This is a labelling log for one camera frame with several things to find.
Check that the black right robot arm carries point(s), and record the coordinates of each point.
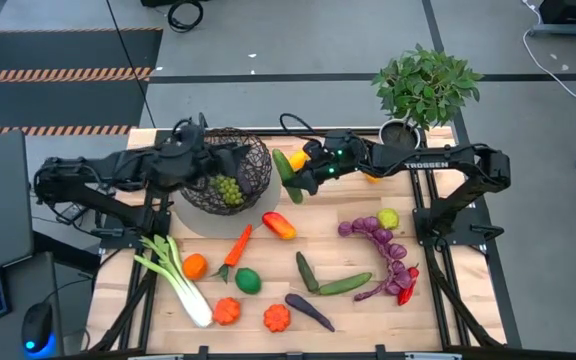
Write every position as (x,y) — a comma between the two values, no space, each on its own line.
(428,161)

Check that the red chili pepper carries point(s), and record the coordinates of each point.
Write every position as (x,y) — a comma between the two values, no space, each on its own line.
(406,296)

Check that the purple eggplant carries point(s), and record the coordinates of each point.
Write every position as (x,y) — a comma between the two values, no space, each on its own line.
(305,307)

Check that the green grape bunch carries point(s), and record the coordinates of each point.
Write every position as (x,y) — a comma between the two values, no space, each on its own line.
(228,192)

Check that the black aluminium table frame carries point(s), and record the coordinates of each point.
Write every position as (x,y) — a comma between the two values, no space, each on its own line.
(160,136)

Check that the round grey mat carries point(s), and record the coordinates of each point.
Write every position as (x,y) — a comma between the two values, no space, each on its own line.
(218,227)

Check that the orange toy pumpkin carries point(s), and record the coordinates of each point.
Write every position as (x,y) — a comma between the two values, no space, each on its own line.
(226,311)
(277,318)

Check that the dark green cucumber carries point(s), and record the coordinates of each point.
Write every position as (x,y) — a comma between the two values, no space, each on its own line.
(307,272)

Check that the white plant pot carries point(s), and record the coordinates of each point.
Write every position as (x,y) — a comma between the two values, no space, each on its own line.
(398,139)

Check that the round orange fruit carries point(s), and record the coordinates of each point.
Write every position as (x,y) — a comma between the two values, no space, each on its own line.
(195,266)

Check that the black frame clamp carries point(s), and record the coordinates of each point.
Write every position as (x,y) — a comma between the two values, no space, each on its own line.
(203,352)
(202,120)
(380,352)

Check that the black side desk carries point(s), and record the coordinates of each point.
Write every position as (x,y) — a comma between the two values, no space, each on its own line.
(18,280)

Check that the pale green celery bunch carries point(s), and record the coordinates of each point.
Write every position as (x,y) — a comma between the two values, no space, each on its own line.
(188,295)

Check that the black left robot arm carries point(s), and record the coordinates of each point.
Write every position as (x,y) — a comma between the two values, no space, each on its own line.
(63,172)

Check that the small orange-yellow fruit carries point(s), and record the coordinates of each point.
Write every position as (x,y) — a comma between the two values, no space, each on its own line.
(372,178)

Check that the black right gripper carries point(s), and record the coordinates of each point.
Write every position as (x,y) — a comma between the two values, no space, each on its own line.
(343,157)

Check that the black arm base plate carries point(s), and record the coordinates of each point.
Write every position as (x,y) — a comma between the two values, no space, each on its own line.
(118,242)
(460,232)

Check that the light green cucumber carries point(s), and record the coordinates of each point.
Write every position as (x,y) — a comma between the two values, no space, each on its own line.
(344,284)

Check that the black computer mouse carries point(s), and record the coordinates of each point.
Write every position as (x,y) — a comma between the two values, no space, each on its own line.
(37,325)

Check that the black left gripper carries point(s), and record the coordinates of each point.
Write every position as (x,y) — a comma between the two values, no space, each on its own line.
(188,162)

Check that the red and yellow mango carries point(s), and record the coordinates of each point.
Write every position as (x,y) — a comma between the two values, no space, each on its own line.
(279,225)

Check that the green lime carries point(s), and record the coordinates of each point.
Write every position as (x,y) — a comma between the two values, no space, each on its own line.
(248,281)

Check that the black hazard-striped floor mat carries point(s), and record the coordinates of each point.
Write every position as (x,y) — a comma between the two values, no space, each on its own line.
(43,50)

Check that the large green cucumber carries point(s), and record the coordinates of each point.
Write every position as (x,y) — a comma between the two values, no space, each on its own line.
(282,165)

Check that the dark furniture with grey legs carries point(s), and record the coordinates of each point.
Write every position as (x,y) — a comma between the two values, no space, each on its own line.
(568,10)

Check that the yellow lemon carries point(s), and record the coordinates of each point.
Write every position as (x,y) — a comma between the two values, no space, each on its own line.
(298,160)

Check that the green leafy plant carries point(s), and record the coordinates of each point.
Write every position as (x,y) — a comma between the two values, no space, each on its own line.
(425,85)

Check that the orange carrot with greens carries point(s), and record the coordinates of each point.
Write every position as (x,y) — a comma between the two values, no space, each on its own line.
(238,247)

